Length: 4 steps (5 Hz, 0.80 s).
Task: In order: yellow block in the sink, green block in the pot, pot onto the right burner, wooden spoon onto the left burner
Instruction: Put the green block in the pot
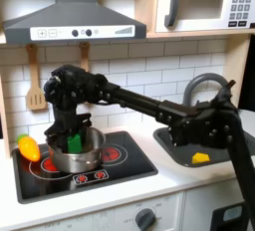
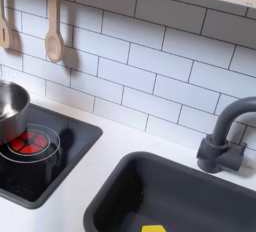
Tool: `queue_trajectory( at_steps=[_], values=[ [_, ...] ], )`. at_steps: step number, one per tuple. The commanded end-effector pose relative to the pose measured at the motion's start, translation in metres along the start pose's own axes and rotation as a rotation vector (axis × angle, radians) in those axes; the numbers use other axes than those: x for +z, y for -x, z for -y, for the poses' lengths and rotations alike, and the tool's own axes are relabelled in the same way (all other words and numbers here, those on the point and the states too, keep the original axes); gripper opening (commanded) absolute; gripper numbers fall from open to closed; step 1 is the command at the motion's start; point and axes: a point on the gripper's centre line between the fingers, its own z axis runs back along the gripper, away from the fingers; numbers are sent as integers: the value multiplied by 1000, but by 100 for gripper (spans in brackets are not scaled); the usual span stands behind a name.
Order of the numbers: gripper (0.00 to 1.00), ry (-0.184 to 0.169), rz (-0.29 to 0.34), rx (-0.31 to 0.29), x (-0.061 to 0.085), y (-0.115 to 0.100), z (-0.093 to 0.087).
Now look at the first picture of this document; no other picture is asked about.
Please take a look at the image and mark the green wooden block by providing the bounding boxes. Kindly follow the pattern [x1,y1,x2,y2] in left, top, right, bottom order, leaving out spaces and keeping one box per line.
[67,132,84,154]

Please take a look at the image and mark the grey microwave handle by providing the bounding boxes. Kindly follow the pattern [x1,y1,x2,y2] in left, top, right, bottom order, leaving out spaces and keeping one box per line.
[163,0,179,29]

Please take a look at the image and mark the wooden slotted spatula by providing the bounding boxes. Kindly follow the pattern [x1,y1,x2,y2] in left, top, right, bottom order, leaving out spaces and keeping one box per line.
[25,44,49,112]

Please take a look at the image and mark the dark grey sink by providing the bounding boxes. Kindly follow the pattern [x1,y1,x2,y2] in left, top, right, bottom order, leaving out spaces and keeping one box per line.
[152,124,255,168]

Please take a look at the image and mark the yellow wooden block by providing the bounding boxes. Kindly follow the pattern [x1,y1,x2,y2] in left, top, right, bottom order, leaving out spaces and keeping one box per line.
[191,151,211,165]

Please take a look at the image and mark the grey extractor hood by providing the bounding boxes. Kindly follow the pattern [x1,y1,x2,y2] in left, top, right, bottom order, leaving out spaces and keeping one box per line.
[2,0,147,46]

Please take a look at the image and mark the grey oven knob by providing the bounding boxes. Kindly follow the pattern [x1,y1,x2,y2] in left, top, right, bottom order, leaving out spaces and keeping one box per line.
[134,208,156,231]

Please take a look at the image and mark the orange toy carrot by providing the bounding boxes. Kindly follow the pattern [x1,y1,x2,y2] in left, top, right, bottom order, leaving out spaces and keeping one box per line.
[16,133,42,162]

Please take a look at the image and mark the wooden shelf board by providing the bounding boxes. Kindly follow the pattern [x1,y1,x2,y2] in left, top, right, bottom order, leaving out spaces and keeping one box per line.
[145,28,255,40]

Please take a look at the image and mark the dark grey tap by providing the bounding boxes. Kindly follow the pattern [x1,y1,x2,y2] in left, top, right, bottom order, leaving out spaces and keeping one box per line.
[182,73,230,108]

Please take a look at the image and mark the white kitchen cabinet front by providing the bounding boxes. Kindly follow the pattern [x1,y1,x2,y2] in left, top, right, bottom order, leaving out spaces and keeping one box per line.
[16,178,247,231]

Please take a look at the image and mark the white toy microwave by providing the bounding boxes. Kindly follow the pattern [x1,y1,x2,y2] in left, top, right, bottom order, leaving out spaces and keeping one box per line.
[154,0,255,34]

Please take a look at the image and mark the black toy stove top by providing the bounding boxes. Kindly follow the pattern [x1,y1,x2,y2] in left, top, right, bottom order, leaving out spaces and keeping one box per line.
[12,129,159,205]

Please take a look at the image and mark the black box with screen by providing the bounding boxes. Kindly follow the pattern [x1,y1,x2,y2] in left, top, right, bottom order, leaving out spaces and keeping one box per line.
[209,202,250,231]

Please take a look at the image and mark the steel pot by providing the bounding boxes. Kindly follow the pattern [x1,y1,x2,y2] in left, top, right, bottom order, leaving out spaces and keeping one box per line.
[48,126,107,174]

